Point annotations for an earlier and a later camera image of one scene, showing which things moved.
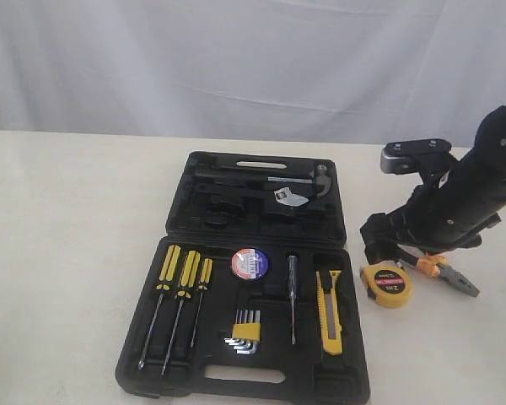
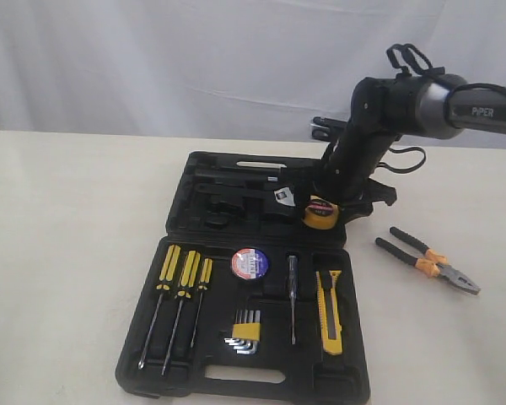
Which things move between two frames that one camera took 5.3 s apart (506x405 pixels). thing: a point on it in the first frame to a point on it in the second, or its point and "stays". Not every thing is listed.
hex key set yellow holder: (245, 332) stays
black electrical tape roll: (250, 263) stays
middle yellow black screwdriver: (189, 273) stays
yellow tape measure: (389, 285) to (320, 213)
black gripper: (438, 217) to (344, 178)
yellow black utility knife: (331, 330) stays
